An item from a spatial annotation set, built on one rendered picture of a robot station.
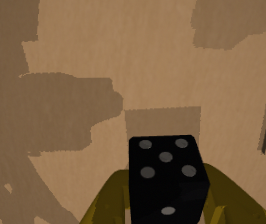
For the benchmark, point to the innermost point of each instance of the black die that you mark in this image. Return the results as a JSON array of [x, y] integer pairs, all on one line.
[[168, 183]]

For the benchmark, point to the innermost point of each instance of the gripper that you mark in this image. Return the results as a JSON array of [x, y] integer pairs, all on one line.
[[226, 202]]

